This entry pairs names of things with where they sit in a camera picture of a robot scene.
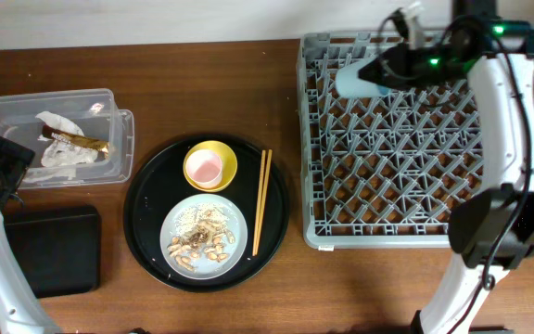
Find light blue cup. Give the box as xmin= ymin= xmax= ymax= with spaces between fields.
xmin=335 ymin=58 xmax=390 ymax=98

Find wooden chopstick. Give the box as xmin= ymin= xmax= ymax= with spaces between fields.
xmin=256 ymin=149 xmax=273 ymax=256
xmin=251 ymin=150 xmax=266 ymax=257

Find pink cup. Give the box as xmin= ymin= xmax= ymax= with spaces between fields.
xmin=184 ymin=149 xmax=223 ymax=189

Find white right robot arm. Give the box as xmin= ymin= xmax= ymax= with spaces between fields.
xmin=345 ymin=1 xmax=534 ymax=333

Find clear plastic waste bin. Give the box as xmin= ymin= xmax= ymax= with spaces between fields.
xmin=0 ymin=88 xmax=134 ymax=189

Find grey plastic dishwasher rack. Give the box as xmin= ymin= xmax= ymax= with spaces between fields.
xmin=297 ymin=32 xmax=483 ymax=251

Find crumpled white tissue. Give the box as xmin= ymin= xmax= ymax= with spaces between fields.
xmin=24 ymin=111 xmax=98 ymax=183

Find gold snack wrapper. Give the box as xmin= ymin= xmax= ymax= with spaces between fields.
xmin=42 ymin=125 xmax=109 ymax=156

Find black rectangular box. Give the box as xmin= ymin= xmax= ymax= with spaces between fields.
xmin=4 ymin=205 xmax=101 ymax=299

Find round black serving tray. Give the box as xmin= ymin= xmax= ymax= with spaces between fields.
xmin=123 ymin=134 xmax=290 ymax=293

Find grey plate with food scraps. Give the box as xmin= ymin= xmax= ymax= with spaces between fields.
xmin=159 ymin=194 xmax=248 ymax=281

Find yellow bowl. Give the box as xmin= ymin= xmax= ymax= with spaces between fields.
xmin=183 ymin=140 xmax=237 ymax=193

